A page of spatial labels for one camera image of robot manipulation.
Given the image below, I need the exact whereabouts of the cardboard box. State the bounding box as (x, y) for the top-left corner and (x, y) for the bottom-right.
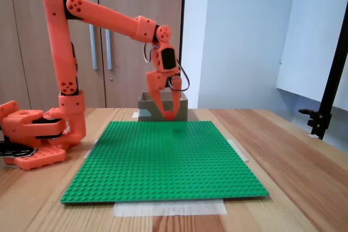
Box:
(138, 91), (189, 122)

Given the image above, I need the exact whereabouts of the green lego baseplate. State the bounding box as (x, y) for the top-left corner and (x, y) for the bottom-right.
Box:
(59, 120), (270, 205)

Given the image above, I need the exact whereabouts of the wide masking tape strip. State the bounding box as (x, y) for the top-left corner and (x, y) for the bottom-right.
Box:
(113, 198), (228, 218)

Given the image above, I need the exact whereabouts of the black clamp stand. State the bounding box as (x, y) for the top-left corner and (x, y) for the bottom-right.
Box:
(298, 5), (348, 141)

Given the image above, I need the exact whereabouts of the thin gripper servo cable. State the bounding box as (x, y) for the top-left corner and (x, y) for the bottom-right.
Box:
(143, 42), (190, 93)

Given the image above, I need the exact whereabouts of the white wall board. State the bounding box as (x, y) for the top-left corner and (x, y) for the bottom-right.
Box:
(276, 0), (348, 112)

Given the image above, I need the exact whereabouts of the black base cable bundle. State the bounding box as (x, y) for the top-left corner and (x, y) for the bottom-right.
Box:
(0, 141), (38, 159)

